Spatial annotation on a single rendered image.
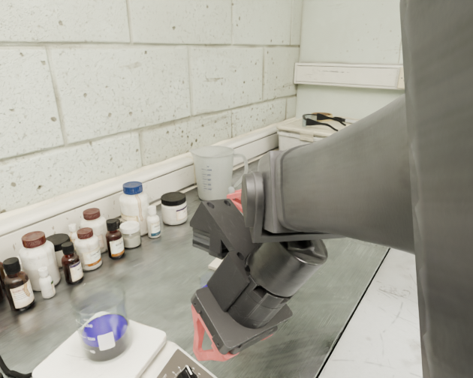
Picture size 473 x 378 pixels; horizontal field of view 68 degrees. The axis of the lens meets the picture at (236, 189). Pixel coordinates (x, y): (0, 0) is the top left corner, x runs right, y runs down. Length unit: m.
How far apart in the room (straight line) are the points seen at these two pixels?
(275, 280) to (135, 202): 0.61
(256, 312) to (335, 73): 1.46
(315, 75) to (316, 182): 1.57
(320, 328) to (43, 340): 0.46
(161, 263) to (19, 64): 0.51
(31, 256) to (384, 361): 0.64
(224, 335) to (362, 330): 0.36
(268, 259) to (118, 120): 0.76
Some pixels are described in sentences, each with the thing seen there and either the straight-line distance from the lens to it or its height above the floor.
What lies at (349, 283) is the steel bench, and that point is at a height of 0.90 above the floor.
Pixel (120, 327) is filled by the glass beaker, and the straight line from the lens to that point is 0.47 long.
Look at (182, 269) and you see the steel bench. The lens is 0.78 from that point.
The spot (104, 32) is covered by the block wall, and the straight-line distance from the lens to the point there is 0.98.
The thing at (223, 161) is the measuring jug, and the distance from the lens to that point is 1.03.
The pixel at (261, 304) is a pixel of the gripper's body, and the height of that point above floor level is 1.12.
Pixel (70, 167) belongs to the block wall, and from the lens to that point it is 0.94.
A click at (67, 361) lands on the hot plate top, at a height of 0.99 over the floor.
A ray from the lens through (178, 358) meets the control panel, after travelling 0.52.
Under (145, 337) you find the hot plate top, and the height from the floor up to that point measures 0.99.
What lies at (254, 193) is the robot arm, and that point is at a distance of 0.26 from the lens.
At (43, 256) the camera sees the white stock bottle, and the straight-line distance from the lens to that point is 0.77.
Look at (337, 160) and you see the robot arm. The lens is 0.16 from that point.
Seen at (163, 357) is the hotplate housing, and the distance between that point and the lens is 0.51.
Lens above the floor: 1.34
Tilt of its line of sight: 22 degrees down
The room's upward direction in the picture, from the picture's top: straight up
